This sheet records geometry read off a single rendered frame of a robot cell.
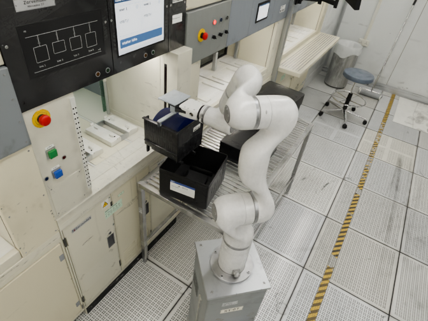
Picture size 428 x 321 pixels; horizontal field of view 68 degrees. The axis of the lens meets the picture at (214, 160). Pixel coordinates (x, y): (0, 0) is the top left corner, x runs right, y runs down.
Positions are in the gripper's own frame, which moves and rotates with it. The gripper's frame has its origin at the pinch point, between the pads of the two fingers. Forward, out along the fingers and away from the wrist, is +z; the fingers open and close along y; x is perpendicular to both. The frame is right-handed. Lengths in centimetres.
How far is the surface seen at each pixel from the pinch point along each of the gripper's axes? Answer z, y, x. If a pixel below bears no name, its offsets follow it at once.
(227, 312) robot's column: -61, -38, -67
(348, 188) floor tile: -90, 160, -123
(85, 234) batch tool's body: 15, -49, -59
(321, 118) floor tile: -28, 272, -122
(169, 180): -7.2, -11.8, -37.5
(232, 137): -12, 44, -38
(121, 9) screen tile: 14.8, -15.5, 38.7
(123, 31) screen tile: 14.9, -14.9, 30.7
